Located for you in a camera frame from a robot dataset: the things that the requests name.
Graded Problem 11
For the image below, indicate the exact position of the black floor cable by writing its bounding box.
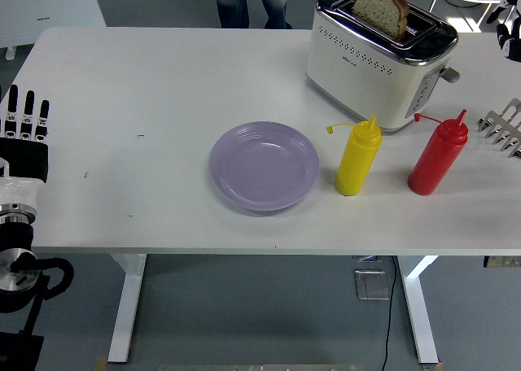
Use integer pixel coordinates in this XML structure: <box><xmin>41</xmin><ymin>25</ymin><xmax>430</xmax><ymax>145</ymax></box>
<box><xmin>380</xmin><ymin>255</ymin><xmax>398</xmax><ymax>371</ymax></box>

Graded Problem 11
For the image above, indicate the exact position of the under-table power strip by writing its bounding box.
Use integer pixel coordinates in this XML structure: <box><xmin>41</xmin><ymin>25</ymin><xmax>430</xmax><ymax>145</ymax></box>
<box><xmin>483</xmin><ymin>255</ymin><xmax>521</xmax><ymax>269</ymax></box>

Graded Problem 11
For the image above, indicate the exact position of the person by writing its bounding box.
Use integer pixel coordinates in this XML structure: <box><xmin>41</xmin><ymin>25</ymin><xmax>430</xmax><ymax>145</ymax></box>
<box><xmin>215</xmin><ymin>0</ymin><xmax>293</xmax><ymax>30</ymax></box>

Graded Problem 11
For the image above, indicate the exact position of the purple round plate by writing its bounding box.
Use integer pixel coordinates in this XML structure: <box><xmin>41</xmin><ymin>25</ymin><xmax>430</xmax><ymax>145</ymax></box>
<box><xmin>208</xmin><ymin>120</ymin><xmax>321</xmax><ymax>213</ymax></box>

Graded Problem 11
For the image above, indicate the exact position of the white chrome two-slot toaster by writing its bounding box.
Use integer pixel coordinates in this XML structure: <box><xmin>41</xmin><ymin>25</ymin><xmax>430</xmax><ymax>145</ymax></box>
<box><xmin>305</xmin><ymin>0</ymin><xmax>462</xmax><ymax>134</ymax></box>

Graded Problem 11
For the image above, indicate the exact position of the brown bread slice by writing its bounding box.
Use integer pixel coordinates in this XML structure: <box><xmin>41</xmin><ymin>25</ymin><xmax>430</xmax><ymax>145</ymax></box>
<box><xmin>351</xmin><ymin>0</ymin><xmax>410</xmax><ymax>42</ymax></box>

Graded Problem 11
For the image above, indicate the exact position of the red squeeze bottle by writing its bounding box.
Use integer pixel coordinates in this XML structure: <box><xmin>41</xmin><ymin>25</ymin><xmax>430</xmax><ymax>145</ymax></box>
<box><xmin>408</xmin><ymin>108</ymin><xmax>469</xmax><ymax>197</ymax></box>

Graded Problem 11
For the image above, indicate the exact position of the yellow squeeze bottle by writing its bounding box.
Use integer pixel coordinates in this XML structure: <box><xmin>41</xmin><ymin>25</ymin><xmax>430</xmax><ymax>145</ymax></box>
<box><xmin>325</xmin><ymin>113</ymin><xmax>383</xmax><ymax>197</ymax></box>

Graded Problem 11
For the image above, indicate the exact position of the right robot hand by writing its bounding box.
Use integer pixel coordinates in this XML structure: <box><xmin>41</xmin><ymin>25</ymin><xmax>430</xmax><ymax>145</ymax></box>
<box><xmin>484</xmin><ymin>0</ymin><xmax>521</xmax><ymax>61</ymax></box>

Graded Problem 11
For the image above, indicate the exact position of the metal floor socket plate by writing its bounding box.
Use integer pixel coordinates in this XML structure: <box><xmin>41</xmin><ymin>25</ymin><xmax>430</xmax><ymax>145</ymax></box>
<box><xmin>353</xmin><ymin>268</ymin><xmax>391</xmax><ymax>302</ymax></box>

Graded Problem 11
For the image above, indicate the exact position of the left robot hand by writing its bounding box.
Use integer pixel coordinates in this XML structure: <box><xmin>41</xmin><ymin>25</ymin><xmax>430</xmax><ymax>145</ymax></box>
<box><xmin>0</xmin><ymin>84</ymin><xmax>51</xmax><ymax>207</ymax></box>

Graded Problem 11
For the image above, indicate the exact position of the metal toast rack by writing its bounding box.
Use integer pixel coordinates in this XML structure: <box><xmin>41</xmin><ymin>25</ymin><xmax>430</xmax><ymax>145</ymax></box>
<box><xmin>476</xmin><ymin>98</ymin><xmax>521</xmax><ymax>159</ymax></box>

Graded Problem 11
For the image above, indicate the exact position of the white heater unit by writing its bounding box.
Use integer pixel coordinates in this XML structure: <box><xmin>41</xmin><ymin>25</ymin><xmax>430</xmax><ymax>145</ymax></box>
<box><xmin>0</xmin><ymin>0</ymin><xmax>107</xmax><ymax>61</ymax></box>

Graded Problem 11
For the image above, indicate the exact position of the white table leg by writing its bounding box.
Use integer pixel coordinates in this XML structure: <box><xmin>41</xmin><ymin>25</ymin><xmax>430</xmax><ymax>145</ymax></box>
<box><xmin>107</xmin><ymin>253</ymin><xmax>147</xmax><ymax>364</ymax></box>
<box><xmin>397</xmin><ymin>255</ymin><xmax>440</xmax><ymax>364</ymax></box>

